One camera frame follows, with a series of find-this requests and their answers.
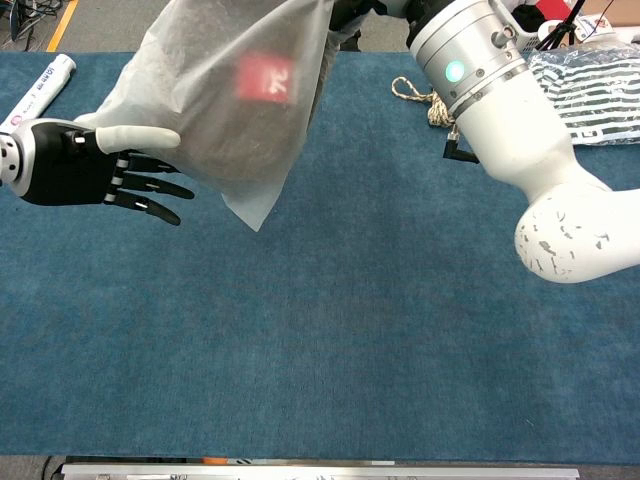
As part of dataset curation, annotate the striped black white packet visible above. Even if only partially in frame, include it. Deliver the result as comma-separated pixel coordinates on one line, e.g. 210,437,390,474
528,42,640,146

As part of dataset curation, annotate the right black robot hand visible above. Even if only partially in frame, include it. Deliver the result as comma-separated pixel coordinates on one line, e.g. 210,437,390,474
327,0,416,37

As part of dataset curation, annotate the white toothpaste tube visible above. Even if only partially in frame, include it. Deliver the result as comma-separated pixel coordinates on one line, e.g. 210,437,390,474
0,53,77,132

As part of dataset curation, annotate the black angled cable plug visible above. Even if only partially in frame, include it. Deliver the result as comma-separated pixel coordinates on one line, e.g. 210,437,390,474
443,124,481,165

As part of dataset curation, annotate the cardboard box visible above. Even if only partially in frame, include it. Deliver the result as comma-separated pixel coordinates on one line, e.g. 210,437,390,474
584,0,640,26

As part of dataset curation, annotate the black tripod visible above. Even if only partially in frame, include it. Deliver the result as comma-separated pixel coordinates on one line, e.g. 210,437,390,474
537,0,586,51

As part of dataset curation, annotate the blue carpet table mat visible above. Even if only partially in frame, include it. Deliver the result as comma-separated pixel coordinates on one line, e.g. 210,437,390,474
0,49,640,459

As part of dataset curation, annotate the beige knotted rope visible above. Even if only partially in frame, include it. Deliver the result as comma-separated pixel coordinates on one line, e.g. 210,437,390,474
391,76,457,129

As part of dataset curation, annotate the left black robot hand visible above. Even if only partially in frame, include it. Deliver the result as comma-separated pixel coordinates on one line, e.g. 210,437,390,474
17,118,196,227

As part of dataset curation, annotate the white plastic basket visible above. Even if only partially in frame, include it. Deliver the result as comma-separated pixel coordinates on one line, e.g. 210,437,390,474
509,0,547,54

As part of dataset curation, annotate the aluminium profile rail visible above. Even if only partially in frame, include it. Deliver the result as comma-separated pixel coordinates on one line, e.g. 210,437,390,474
59,462,581,480

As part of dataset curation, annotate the translucent white plastic bag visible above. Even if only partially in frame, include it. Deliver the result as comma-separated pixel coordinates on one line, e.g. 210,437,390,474
74,0,335,232

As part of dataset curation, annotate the black cable bundle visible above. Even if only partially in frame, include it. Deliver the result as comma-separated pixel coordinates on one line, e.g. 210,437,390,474
0,0,66,41

